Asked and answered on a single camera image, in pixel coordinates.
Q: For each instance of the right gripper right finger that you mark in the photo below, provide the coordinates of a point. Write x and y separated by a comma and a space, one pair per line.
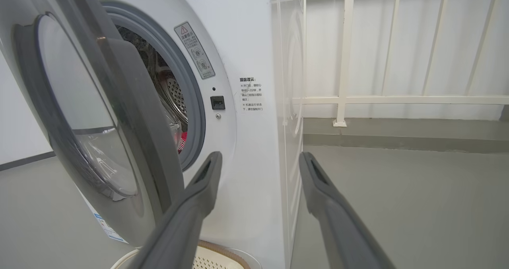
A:
338, 221

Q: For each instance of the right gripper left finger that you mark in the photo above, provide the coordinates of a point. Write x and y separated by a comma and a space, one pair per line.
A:
187, 221

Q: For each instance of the red jersey with white print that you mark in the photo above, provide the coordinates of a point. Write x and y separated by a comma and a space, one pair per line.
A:
183, 140

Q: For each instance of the round glass washing machine door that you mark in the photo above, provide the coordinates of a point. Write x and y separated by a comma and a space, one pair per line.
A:
79, 94

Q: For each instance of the cream perforated laundry basket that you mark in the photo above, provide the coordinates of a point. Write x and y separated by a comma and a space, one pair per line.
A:
214, 261

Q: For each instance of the white front-load washing machine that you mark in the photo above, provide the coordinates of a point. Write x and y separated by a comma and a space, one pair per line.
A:
246, 42

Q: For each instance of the blue energy label sticker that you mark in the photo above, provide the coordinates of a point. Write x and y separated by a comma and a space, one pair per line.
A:
106, 226

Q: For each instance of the white metal railing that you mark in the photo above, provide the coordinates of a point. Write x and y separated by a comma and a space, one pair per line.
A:
344, 62

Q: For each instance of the grey warning sticker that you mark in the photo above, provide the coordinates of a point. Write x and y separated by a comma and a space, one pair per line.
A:
195, 50

